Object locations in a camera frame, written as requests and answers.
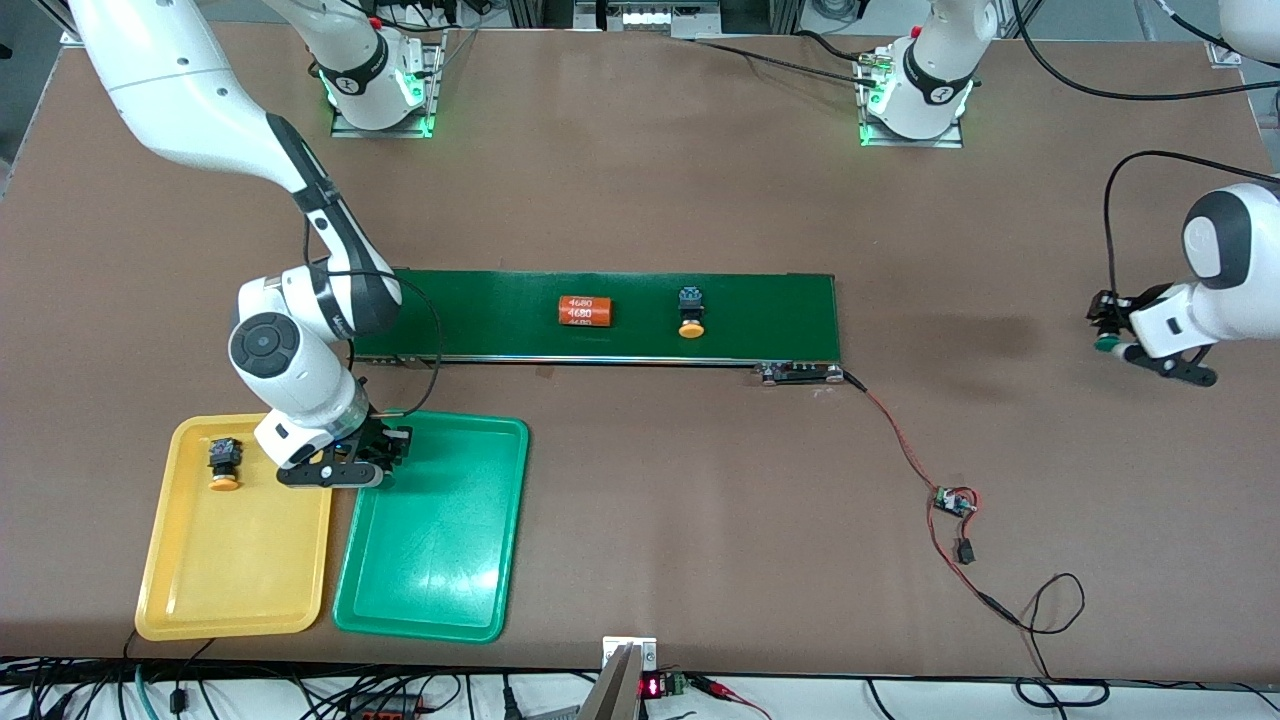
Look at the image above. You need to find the orange cylinder with 4680 print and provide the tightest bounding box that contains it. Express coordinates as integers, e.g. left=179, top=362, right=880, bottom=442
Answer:
left=557, top=295, right=614, bottom=328

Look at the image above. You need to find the green plastic tray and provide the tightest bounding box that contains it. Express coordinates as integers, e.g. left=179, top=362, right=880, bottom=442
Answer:
left=332, top=409, right=530, bottom=644

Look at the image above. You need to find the yellow plastic tray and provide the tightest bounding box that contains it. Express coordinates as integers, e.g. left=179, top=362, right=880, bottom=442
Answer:
left=134, top=411, right=339, bottom=641

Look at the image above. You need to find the green conveyor belt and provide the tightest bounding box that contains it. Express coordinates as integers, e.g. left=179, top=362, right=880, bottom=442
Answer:
left=350, top=267, right=849, bottom=387

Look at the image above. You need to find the grey metal bar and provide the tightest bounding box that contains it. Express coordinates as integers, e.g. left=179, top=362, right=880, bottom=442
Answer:
left=575, top=643, right=641, bottom=720

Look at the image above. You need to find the red clip lead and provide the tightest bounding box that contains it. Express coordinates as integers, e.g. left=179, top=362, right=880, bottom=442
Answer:
left=690, top=676, right=773, bottom=720

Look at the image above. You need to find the red and black wire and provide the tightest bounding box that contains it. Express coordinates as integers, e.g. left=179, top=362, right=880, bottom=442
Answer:
left=843, top=370, right=1023, bottom=629

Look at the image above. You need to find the thin black looped cable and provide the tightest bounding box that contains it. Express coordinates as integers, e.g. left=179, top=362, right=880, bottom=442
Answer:
left=1015, top=572, right=1113, bottom=709

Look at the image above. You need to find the white metal bracket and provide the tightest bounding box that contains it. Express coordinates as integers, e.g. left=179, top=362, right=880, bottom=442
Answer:
left=602, top=636, right=659, bottom=669

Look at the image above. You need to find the black cable on table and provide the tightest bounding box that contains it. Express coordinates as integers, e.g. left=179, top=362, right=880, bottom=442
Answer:
left=690, top=30, right=883, bottom=89

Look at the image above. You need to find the metal frame with light strip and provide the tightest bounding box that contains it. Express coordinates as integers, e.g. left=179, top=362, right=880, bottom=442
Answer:
left=572, top=0, right=723, bottom=41

